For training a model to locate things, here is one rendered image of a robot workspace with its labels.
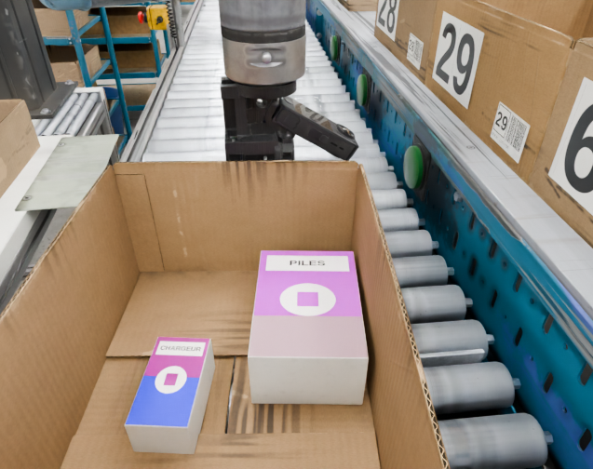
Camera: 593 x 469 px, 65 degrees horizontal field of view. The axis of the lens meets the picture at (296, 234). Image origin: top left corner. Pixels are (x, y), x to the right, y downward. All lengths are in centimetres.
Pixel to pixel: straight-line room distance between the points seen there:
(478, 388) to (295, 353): 21
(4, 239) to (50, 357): 39
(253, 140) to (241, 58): 9
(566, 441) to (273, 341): 32
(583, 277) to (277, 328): 28
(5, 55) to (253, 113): 83
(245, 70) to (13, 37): 83
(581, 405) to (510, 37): 43
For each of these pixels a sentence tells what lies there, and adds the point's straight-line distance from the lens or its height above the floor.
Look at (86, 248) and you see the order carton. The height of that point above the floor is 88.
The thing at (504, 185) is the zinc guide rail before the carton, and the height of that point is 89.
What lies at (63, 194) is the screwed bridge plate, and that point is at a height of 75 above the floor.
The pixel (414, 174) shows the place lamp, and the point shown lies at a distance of 76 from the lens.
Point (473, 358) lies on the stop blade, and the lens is 59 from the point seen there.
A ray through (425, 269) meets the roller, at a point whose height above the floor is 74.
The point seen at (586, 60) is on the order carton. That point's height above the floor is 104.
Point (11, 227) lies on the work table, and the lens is 85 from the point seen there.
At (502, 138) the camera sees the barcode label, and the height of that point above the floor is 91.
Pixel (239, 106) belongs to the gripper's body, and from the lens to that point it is 54.
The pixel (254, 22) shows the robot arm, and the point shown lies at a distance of 49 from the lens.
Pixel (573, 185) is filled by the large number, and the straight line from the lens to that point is 56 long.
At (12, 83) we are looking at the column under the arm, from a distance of 131.
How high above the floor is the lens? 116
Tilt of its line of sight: 35 degrees down
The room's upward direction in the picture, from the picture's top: straight up
